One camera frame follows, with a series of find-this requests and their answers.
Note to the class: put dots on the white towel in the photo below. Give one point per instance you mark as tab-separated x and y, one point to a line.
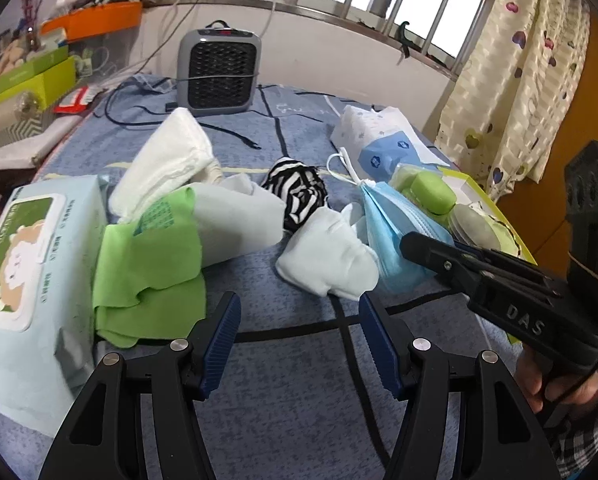
164	160

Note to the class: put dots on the patterned curtain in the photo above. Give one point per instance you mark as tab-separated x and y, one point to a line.
519	85

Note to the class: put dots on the dark hook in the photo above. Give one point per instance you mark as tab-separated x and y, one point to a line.
404	40

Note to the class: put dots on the black white striped sock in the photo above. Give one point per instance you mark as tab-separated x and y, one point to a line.
294	190

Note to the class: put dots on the grey space heater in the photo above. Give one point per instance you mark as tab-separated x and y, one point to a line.
219	70

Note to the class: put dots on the person's right forearm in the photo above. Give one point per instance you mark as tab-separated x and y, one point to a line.
584	435

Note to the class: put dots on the orange lidded storage bin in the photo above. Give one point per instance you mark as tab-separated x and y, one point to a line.
99	20

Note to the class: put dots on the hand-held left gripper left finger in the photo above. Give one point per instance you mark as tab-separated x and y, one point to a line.
224	340

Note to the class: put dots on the clear round plastic container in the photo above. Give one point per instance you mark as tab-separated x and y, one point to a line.
471	225

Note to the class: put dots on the green lidded container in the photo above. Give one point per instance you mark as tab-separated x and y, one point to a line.
429	192

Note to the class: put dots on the green tray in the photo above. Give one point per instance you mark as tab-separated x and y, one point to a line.
466	185

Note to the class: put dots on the lime green box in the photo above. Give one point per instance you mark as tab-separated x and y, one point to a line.
39	90

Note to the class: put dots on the white baby mitten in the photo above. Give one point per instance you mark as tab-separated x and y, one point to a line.
329	255

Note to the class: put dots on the grey sock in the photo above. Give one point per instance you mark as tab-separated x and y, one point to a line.
239	220

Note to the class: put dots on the metal window grille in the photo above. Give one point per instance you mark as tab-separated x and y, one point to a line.
329	20

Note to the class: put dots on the green cloth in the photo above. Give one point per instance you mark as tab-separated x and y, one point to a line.
144	260

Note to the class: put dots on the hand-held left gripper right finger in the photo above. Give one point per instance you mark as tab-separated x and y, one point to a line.
376	345

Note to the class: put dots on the red dried flower branches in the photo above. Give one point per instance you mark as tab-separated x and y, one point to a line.
29	5

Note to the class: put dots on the light green box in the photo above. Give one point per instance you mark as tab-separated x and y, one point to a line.
24	67

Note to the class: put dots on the blue face mask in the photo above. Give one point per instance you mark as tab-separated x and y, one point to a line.
394	225

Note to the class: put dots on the person's right hand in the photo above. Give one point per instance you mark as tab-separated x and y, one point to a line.
531	375

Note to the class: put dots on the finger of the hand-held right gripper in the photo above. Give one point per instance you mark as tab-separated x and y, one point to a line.
514	266
424	255

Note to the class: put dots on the red white packet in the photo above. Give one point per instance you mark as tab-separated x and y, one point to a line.
76	101

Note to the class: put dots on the white blue tissue pack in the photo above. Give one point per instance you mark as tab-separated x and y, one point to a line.
379	125

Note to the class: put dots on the wet wipes pack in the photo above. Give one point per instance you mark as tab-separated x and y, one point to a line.
24	260

